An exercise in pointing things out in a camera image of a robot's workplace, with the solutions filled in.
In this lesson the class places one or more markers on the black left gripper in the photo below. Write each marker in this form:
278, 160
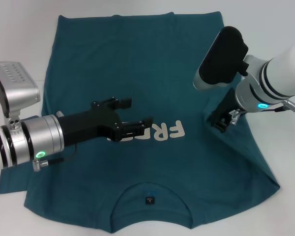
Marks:
93, 124

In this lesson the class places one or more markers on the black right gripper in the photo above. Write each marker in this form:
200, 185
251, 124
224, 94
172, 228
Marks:
227, 105

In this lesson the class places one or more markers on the teal T-shirt white print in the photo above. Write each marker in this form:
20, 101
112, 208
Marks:
150, 73

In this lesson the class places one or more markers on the short silver connector plug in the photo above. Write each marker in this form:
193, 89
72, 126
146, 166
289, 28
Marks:
59, 113
236, 115

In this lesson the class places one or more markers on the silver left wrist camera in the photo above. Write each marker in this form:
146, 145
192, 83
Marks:
17, 88

